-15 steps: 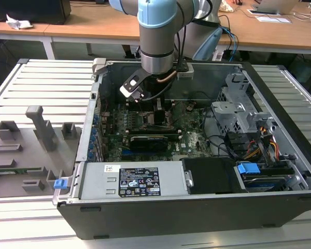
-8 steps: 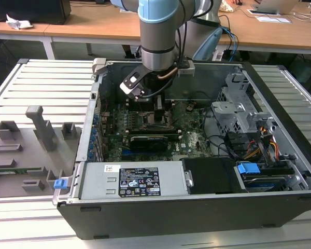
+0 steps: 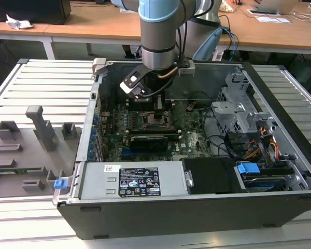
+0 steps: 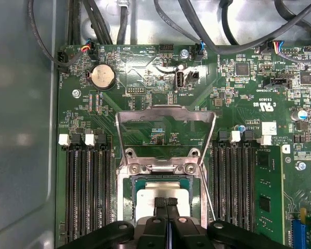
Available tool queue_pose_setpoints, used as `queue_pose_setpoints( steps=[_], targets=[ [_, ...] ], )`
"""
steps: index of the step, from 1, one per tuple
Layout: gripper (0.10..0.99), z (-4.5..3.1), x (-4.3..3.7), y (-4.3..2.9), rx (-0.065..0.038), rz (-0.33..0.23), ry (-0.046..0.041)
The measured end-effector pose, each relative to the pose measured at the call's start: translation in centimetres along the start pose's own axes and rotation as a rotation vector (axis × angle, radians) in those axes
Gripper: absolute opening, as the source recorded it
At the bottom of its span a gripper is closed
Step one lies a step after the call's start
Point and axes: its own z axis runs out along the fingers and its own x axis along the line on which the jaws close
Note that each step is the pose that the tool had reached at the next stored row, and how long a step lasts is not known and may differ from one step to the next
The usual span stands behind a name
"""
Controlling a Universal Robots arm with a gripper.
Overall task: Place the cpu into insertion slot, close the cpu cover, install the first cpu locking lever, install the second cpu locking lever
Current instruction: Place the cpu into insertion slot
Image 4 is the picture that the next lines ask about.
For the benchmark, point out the CPU socket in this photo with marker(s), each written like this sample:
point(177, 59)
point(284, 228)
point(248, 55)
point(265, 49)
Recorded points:
point(204, 202)

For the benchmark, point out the grey black PC case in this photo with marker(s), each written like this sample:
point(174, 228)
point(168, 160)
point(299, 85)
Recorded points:
point(20, 103)

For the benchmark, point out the silver round capacitor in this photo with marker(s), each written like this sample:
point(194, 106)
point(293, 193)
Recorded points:
point(302, 115)
point(241, 127)

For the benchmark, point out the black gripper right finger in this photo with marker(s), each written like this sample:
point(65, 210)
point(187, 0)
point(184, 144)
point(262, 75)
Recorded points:
point(186, 233)

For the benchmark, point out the silver motherboard screw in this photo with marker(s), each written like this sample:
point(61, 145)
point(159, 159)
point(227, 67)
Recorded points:
point(76, 93)
point(184, 54)
point(300, 166)

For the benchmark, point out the blue expansion slot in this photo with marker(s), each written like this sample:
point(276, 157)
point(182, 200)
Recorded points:
point(300, 233)

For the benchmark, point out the silver green CPU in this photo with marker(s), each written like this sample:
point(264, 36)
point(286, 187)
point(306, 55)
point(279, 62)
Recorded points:
point(146, 199)

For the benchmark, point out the metal socket cover frame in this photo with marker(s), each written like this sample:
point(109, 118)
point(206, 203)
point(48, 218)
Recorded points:
point(166, 112)

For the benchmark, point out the black RAM slot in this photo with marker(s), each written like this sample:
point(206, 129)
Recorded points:
point(219, 186)
point(247, 186)
point(105, 194)
point(82, 194)
point(93, 194)
point(233, 186)
point(71, 194)

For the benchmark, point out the silver internal USB port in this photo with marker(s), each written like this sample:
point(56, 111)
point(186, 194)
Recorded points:
point(180, 80)

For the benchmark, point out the green RAM stick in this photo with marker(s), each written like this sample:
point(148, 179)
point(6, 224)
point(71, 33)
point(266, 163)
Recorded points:
point(269, 176)

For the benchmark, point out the black square chip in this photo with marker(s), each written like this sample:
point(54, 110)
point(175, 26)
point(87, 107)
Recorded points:
point(242, 69)
point(306, 77)

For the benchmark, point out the green motherboard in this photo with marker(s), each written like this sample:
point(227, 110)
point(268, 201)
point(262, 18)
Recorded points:
point(223, 86)

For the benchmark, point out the round coin cell battery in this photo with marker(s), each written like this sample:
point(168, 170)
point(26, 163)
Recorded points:
point(102, 77)

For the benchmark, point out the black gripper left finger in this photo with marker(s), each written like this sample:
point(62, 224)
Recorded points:
point(153, 233)

